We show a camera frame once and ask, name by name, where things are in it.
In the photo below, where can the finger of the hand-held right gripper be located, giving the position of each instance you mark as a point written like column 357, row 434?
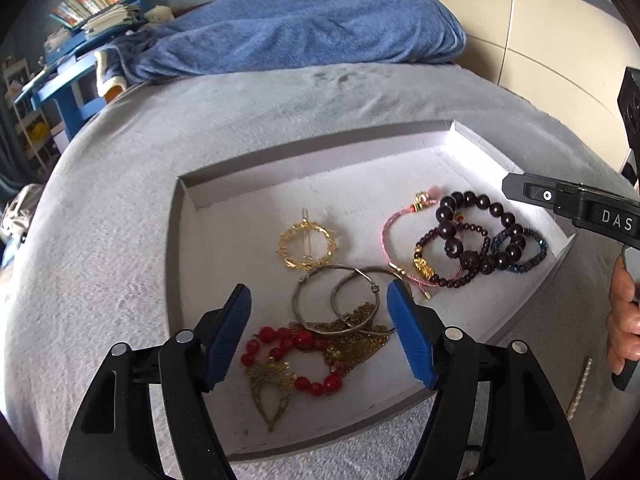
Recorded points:
column 525, row 187

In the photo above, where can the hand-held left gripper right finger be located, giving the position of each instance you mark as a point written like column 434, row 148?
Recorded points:
column 412, row 335

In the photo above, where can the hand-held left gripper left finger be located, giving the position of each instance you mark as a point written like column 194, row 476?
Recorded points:
column 227, row 340

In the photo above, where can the silver bangle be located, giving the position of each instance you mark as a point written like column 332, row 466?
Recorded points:
column 296, row 300
column 336, row 295

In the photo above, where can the gold round hair clip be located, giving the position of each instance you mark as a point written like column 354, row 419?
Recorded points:
column 290, row 257

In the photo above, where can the white shallow box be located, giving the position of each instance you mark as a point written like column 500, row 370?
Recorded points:
column 250, row 220

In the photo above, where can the person's right hand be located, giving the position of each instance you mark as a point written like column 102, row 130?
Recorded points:
column 622, row 330

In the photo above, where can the grey bed cover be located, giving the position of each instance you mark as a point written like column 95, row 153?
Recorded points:
column 100, row 285

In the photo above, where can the beige wardrobe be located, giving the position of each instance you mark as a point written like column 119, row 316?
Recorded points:
column 550, row 25

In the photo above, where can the pearl hair clip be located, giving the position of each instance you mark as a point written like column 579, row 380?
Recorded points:
column 580, row 387

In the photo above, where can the white plastic object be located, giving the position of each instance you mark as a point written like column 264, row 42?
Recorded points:
column 20, row 210

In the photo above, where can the blue pillow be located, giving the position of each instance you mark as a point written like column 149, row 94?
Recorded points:
column 300, row 30

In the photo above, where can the yellow bag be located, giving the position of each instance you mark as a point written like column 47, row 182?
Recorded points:
column 36, row 132

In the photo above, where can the teal curtain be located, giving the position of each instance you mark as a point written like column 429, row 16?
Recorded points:
column 5, row 160

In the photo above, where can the white orange cloth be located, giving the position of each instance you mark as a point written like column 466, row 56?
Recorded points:
column 107, row 77

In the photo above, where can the blue desk with shelf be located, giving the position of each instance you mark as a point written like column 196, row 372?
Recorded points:
column 65, row 87

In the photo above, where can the white plush toy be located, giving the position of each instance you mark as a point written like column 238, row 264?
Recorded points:
column 159, row 14

